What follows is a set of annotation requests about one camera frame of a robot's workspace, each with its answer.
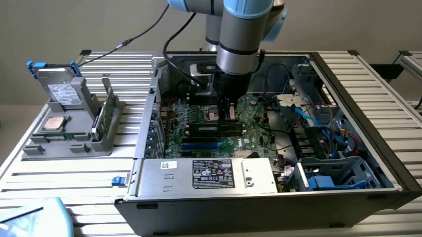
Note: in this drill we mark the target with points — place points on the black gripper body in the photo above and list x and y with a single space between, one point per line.
231 84

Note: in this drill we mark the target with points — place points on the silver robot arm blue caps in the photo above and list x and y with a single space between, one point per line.
236 37

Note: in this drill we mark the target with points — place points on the green RAM stick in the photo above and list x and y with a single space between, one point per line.
65 136

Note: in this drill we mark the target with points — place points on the CPU socket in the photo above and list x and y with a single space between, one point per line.
207 113

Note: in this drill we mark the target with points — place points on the round coin battery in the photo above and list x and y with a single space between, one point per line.
252 101

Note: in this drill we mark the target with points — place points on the blue expansion slot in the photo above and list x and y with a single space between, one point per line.
199 146

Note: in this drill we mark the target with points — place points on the green motherboard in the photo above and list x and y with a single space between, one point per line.
204 153

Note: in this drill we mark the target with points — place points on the silver chipset heat sink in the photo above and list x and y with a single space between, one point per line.
245 154

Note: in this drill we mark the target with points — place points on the silver power supply unit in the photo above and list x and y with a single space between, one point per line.
184 176

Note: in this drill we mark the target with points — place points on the green graphics card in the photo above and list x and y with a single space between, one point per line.
106 116

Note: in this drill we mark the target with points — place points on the black table corner cap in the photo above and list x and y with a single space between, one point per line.
353 53
85 52

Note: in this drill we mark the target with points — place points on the blue plastic clip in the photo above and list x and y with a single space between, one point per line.
118 180

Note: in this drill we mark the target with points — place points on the black open PC case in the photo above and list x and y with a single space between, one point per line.
236 217

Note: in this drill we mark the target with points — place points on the grey disk bay cage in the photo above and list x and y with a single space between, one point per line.
348 170

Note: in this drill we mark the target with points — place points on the grey parts rack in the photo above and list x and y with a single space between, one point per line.
74 145

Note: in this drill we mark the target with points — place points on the copper CPU chip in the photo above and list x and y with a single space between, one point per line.
56 122

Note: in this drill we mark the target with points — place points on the metal slat side table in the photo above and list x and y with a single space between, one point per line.
410 64

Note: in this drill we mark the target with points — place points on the light blue robot joint cap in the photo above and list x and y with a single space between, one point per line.
36 219

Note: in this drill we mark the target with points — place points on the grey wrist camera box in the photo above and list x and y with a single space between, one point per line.
203 79

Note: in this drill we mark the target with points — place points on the hard disk with blue bracket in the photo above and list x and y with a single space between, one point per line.
60 91

